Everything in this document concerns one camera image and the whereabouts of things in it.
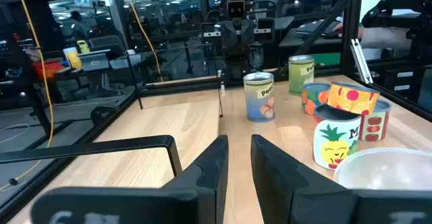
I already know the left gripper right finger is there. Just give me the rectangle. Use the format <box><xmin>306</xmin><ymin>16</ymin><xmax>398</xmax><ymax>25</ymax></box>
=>
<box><xmin>250</xmin><ymin>134</ymin><xmax>432</xmax><ymax>224</ymax></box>

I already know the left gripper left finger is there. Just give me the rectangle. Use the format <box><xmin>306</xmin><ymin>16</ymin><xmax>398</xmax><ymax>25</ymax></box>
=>
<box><xmin>30</xmin><ymin>134</ymin><xmax>230</xmax><ymax>224</ymax></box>

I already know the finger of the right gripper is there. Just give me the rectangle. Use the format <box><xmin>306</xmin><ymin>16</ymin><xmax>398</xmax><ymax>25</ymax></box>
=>
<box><xmin>202</xmin><ymin>23</ymin><xmax>222</xmax><ymax>38</ymax></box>
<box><xmin>253</xmin><ymin>20</ymin><xmax>275</xmax><ymax>38</ymax></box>

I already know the green label tin can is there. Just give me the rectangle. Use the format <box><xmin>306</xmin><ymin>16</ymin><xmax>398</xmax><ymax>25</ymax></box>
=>
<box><xmin>288</xmin><ymin>55</ymin><xmax>315</xmax><ymax>96</ymax></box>

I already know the blue white peaches can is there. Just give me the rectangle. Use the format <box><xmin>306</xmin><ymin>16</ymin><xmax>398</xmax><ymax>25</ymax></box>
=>
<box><xmin>242</xmin><ymin>72</ymin><xmax>276</xmax><ymax>123</ymax></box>

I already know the small oranges tin can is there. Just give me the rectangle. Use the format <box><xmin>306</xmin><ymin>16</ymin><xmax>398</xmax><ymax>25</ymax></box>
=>
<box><xmin>301</xmin><ymin>82</ymin><xmax>331</xmax><ymax>116</ymax></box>

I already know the green board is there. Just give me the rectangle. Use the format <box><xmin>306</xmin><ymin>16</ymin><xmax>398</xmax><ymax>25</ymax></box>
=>
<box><xmin>310</xmin><ymin>52</ymin><xmax>342</xmax><ymax>67</ymax></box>

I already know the white plastic bowl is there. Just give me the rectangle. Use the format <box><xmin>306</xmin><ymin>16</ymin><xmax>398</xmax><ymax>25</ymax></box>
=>
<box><xmin>333</xmin><ymin>148</ymin><xmax>432</xmax><ymax>191</ymax></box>

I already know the silver aluminium bar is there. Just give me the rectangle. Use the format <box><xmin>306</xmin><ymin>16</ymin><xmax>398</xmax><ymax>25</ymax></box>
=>
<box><xmin>350</xmin><ymin>38</ymin><xmax>374</xmax><ymax>84</ymax></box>

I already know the grey laptop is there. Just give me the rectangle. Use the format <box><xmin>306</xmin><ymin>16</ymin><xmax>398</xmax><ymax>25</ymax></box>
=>
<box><xmin>78</xmin><ymin>50</ymin><xmax>111</xmax><ymax>72</ymax></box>

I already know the black stool base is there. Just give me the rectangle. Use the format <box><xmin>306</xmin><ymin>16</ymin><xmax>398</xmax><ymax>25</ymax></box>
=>
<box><xmin>90</xmin><ymin>105</ymin><xmax>119</xmax><ymax>127</ymax></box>

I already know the yellow green bottle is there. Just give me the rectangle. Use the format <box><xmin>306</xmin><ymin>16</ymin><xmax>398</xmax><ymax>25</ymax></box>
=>
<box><xmin>76</xmin><ymin>40</ymin><xmax>91</xmax><ymax>55</ymax></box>

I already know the person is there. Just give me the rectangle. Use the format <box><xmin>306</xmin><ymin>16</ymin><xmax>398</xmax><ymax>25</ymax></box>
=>
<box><xmin>65</xmin><ymin>10</ymin><xmax>89</xmax><ymax>43</ymax></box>

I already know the jug with orange liquid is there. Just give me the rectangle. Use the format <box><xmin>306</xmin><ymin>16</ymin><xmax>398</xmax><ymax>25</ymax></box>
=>
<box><xmin>63</xmin><ymin>47</ymin><xmax>82</xmax><ymax>69</ymax></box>

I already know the black drawer cabinet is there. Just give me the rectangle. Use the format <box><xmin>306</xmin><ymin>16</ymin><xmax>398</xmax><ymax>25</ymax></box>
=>
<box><xmin>383</xmin><ymin>67</ymin><xmax>425</xmax><ymax>99</ymax></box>

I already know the red orange bin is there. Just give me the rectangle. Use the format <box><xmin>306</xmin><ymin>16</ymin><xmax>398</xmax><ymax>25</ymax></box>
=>
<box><xmin>32</xmin><ymin>59</ymin><xmax>65</xmax><ymax>80</ymax></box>

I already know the yellow hanging extension cord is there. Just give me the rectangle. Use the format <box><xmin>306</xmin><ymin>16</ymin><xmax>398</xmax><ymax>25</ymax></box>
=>
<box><xmin>119</xmin><ymin>0</ymin><xmax>163</xmax><ymax>82</ymax></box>

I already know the black aluminium table frame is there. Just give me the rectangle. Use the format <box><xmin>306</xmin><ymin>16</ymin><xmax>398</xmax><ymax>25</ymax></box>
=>
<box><xmin>0</xmin><ymin>0</ymin><xmax>432</xmax><ymax>223</ymax></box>

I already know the thin white cable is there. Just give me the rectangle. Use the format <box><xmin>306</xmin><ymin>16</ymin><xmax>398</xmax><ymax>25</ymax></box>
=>
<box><xmin>0</xmin><ymin>122</ymin><xmax>31</xmax><ymax>146</ymax></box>

